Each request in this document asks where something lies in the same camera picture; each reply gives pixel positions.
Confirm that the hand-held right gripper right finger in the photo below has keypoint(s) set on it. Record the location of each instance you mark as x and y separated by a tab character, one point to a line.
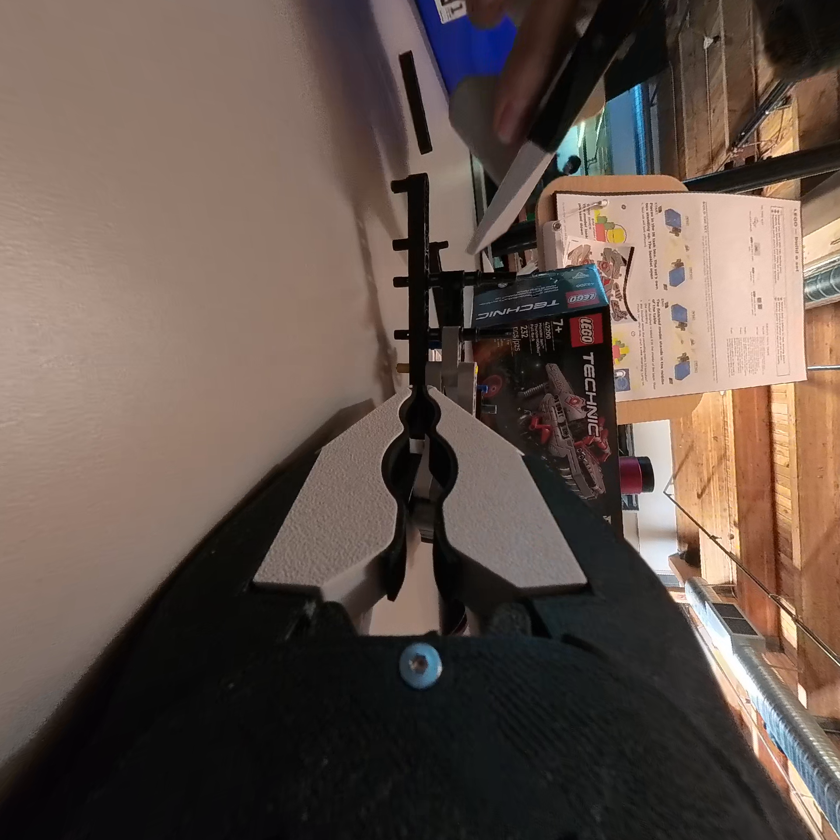
518	531

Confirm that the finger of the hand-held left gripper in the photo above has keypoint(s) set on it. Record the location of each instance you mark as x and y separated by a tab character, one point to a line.
515	180

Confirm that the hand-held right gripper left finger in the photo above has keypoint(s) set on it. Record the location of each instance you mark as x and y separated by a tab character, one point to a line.
328	525

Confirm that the blue parts bin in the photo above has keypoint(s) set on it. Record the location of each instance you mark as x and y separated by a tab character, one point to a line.
472	46

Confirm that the black long brick beam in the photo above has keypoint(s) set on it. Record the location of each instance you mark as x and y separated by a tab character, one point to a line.
417	105

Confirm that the grey black toy brick assembly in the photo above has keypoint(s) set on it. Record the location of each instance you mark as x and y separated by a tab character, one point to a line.
418	262

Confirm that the grey desk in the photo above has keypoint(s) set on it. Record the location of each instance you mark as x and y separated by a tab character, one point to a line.
164	262

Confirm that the person's left hand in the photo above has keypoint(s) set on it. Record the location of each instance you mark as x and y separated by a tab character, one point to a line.
525	72

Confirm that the toy sticker sheet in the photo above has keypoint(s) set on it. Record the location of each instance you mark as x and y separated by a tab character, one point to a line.
594	259

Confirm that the dark red cup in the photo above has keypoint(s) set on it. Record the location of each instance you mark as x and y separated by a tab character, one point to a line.
635	476

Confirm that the black toy set box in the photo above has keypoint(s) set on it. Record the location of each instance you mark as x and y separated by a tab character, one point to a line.
577	394

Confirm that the large tan board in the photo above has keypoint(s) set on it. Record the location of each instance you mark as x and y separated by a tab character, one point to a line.
656	410

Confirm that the white printed instruction sheet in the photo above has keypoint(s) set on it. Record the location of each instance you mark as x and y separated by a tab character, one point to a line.
722	282

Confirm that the corrugated metal duct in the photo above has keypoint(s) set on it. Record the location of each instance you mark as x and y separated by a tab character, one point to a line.
823	285

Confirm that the silver insulated duct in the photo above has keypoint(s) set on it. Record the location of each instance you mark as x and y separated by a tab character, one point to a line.
787	722

